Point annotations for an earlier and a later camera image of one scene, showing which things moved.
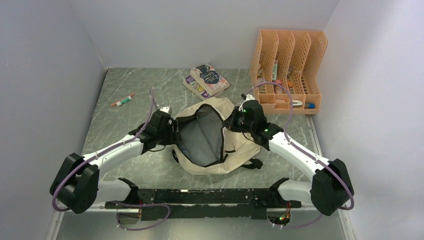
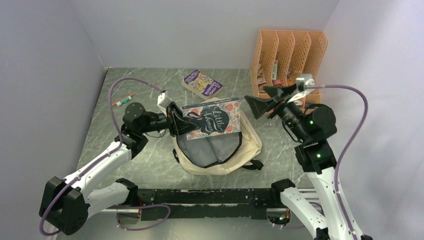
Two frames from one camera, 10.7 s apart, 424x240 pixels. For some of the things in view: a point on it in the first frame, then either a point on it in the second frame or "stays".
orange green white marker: x=120 y=102 stays
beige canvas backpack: x=204 y=146 stays
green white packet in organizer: x=275 y=70 stays
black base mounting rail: x=239 y=203 stays
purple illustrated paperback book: x=192 y=86 stays
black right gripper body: x=238 y=122 → x=292 y=114
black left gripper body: x=168 y=136 → x=156 y=121
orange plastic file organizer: x=292 y=58 stays
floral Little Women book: x=209 y=79 → x=213 y=118
